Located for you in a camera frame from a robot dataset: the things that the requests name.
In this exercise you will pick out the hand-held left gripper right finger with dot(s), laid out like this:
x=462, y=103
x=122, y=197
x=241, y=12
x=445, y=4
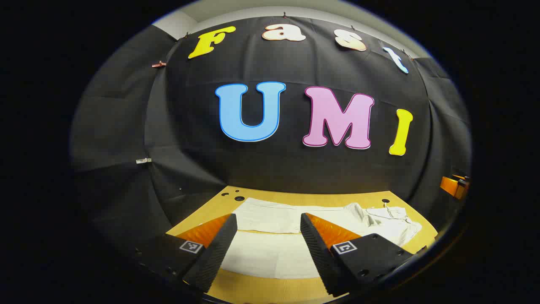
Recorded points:
x=316, y=249

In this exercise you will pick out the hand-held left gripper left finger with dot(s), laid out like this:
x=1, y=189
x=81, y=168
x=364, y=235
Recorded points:
x=219, y=249

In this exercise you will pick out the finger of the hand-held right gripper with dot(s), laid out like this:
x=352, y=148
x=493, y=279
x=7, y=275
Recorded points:
x=451, y=185

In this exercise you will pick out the white jeans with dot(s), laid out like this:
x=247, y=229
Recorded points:
x=270, y=253

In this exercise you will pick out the black backdrop cloth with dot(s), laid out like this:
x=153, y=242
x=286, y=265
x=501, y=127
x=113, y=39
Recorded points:
x=287, y=164

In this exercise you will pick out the silver cloth clip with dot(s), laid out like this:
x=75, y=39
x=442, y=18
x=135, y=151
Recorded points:
x=143, y=160

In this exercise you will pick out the red cloth clip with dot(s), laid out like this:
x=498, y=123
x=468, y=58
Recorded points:
x=159, y=64

